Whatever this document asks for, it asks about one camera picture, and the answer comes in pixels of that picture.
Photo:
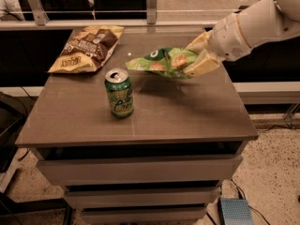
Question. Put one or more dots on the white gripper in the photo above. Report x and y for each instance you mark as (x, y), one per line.
(225, 37)

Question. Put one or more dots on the green rice chip bag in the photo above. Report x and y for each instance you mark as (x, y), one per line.
(167, 62)

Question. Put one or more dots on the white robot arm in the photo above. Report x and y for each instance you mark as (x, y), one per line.
(269, 21)

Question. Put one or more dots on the green soda can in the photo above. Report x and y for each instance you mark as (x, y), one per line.
(119, 92)

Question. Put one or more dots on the brown yellow chip bag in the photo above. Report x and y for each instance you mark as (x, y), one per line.
(89, 50)

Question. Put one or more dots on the grey drawer cabinet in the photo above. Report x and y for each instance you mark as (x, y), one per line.
(203, 116)

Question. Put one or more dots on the blue perforated box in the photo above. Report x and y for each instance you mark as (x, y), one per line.
(234, 212)

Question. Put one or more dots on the top grey drawer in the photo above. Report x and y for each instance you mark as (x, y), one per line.
(136, 170)

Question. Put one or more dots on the grey drawer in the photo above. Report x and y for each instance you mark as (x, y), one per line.
(136, 170)
(141, 197)
(143, 215)

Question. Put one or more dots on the bottom grey drawer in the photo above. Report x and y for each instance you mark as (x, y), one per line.
(143, 215)

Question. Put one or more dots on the middle grey drawer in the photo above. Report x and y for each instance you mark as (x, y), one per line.
(141, 197)

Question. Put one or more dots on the black equipment at left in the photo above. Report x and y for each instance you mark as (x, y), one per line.
(13, 114)

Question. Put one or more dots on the metal railing frame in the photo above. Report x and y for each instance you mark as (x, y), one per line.
(71, 14)

